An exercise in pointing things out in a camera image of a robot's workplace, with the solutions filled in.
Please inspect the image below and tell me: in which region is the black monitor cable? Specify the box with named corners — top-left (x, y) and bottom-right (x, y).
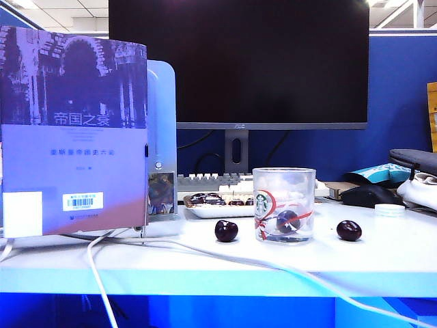
top-left (176, 129), bottom-right (214, 150)
top-left (194, 152), bottom-right (223, 175)

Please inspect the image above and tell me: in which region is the white round lid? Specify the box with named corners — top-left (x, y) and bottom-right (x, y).
top-left (373, 203), bottom-right (406, 217)

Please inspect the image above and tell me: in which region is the black computer mouse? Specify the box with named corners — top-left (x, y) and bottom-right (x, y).
top-left (339, 184), bottom-right (406, 209)

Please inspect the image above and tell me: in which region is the white plate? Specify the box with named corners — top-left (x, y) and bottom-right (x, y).
top-left (183, 194), bottom-right (257, 219)

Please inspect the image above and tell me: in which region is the white grey keyboard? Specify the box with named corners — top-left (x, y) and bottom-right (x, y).
top-left (175, 172), bottom-right (328, 199)

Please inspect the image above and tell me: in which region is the white cloth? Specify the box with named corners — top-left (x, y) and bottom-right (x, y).
top-left (396, 172), bottom-right (437, 215)

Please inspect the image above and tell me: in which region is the dark red cherry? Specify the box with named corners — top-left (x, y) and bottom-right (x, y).
top-left (214, 219), bottom-right (238, 243)
top-left (336, 219), bottom-right (363, 242)

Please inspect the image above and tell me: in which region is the purple cover book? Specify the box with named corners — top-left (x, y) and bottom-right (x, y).
top-left (0, 24), bottom-right (150, 239)

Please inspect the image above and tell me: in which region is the grey monitor stand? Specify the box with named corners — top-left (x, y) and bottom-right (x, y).
top-left (224, 128), bottom-right (250, 175)

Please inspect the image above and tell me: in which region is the clear logo glass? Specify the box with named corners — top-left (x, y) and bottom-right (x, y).
top-left (252, 167), bottom-right (315, 245)

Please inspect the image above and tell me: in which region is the white cable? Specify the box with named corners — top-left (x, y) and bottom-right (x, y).
top-left (86, 228), bottom-right (119, 328)
top-left (61, 232), bottom-right (437, 328)

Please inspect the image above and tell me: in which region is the black computer monitor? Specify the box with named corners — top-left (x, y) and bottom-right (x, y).
top-left (108, 0), bottom-right (371, 131)

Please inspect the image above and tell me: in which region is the metal book stand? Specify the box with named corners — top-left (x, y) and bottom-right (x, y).
top-left (133, 224), bottom-right (148, 245)

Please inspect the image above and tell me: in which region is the dark grey pouch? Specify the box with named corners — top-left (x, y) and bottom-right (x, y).
top-left (389, 148), bottom-right (437, 178)

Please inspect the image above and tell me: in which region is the dark cherry inside glass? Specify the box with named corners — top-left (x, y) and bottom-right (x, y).
top-left (276, 210), bottom-right (302, 235)

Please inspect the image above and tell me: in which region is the teal white package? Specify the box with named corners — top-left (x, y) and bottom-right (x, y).
top-left (344, 163), bottom-right (419, 187)

